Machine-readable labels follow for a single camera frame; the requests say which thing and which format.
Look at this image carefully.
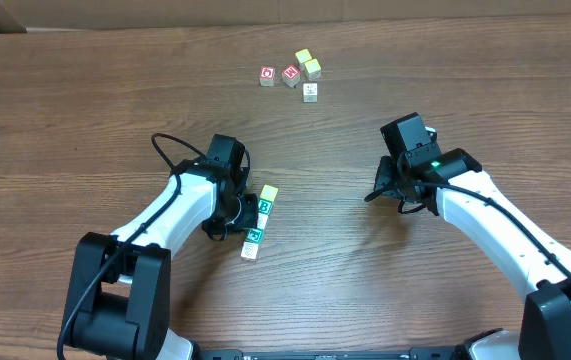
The green letter F block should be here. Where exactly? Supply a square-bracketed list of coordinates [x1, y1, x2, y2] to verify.
[245, 228, 264, 244]

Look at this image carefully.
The blue X wooden block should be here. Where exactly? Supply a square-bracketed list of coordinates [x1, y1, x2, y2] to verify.
[302, 83, 318, 103]

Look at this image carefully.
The red Y wooden block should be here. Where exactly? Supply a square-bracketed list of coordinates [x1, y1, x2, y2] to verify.
[260, 185, 278, 203]

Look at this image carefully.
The red apple picture block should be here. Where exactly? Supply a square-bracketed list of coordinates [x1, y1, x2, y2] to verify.
[259, 66, 275, 87]

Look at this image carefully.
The yellow front wooden block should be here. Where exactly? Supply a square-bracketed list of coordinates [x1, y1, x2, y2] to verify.
[303, 58, 322, 81]

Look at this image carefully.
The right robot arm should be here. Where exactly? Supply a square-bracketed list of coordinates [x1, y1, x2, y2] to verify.
[365, 113, 571, 360]

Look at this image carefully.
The plain E pretzel block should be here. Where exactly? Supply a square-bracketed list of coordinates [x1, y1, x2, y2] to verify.
[240, 242, 259, 261]

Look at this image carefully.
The red letter M block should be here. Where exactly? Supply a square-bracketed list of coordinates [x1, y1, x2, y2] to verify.
[282, 64, 301, 88]

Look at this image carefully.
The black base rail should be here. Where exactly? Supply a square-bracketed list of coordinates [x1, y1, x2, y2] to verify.
[184, 344, 554, 360]

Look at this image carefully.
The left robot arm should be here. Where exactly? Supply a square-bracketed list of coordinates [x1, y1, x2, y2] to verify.
[56, 134, 259, 360]

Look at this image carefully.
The green letter B block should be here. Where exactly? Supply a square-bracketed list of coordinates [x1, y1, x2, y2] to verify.
[258, 198, 273, 216]

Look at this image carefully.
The yellow wooden block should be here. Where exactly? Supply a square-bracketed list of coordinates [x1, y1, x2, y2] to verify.
[303, 58, 322, 81]
[295, 48, 313, 66]

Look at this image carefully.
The yellow rear wooden block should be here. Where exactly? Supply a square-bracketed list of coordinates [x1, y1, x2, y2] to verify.
[295, 48, 313, 66]

